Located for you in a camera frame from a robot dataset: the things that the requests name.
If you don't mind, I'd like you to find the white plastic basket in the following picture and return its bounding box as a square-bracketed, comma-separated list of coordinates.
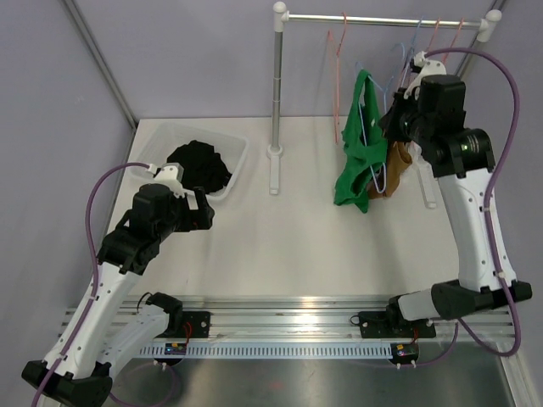
[132, 120, 249, 203]

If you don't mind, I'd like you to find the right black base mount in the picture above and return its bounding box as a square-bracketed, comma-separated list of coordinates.
[350, 311, 436, 339]

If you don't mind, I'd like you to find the pink wire hanger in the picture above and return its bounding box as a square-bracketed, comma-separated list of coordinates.
[327, 12, 347, 144]

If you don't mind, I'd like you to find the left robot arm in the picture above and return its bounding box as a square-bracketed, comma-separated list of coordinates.
[21, 183, 215, 406]

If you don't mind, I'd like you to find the black tank top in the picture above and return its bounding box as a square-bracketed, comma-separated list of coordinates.
[166, 140, 232, 194]

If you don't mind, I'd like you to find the metal clothes rack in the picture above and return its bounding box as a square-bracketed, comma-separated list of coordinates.
[266, 1, 507, 196]

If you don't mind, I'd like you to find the brown tank top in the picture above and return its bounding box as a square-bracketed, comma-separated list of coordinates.
[368, 142, 412, 199]

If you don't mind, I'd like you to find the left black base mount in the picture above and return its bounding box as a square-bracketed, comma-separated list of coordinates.
[170, 310, 211, 339]

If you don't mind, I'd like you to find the green tank top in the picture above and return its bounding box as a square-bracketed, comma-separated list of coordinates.
[333, 70, 388, 214]

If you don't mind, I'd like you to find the white slotted cable duct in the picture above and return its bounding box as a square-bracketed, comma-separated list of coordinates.
[136, 342, 392, 360]

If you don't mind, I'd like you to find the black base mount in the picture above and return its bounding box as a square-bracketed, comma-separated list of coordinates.
[170, 310, 211, 339]
[350, 311, 436, 339]

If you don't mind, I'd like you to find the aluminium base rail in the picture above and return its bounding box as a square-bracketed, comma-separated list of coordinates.
[106, 295, 513, 343]

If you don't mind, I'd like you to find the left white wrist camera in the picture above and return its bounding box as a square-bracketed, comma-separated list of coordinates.
[145, 163, 186, 198]

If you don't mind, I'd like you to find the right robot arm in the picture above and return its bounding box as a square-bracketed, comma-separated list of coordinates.
[380, 74, 533, 336]

